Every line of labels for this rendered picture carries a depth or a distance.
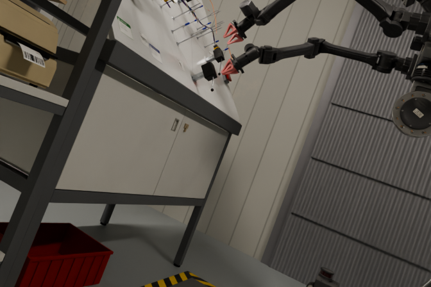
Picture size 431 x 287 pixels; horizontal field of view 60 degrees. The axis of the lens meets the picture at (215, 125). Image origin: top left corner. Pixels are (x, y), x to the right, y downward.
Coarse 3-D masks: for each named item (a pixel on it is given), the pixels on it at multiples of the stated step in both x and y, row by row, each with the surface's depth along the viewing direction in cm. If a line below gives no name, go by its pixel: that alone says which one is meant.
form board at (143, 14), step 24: (144, 0) 142; (192, 0) 217; (144, 24) 132; (168, 24) 158; (192, 24) 196; (144, 48) 124; (168, 48) 146; (192, 48) 179; (168, 72) 136; (192, 72) 164; (216, 72) 205; (216, 96) 186
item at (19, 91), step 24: (120, 0) 102; (96, 24) 99; (96, 48) 100; (72, 72) 99; (0, 96) 81; (24, 96) 86; (48, 96) 91; (72, 96) 98; (48, 144) 97; (48, 168) 98; (24, 192) 97; (24, 216) 96; (0, 264) 94
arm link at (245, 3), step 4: (240, 4) 190; (244, 4) 187; (248, 4) 186; (252, 4) 187; (240, 8) 190; (244, 8) 187; (248, 8) 187; (252, 8) 187; (256, 8) 189; (244, 12) 189; (248, 12) 189; (252, 12) 188; (256, 12) 189; (256, 16) 190; (256, 20) 188; (260, 20) 186; (256, 24) 191; (260, 24) 188
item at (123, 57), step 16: (112, 48) 106; (112, 64) 108; (128, 64) 114; (144, 64) 120; (144, 80) 123; (160, 80) 131; (176, 96) 143; (192, 96) 154; (208, 112) 171; (224, 128) 193; (240, 128) 212
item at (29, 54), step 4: (20, 44) 83; (24, 48) 84; (28, 48) 85; (24, 52) 83; (28, 52) 84; (32, 52) 86; (36, 52) 88; (24, 56) 82; (28, 56) 83; (32, 56) 85; (36, 56) 86; (40, 56) 88; (28, 60) 83; (32, 60) 84; (36, 60) 85; (40, 60) 87; (40, 64) 86; (44, 64) 88
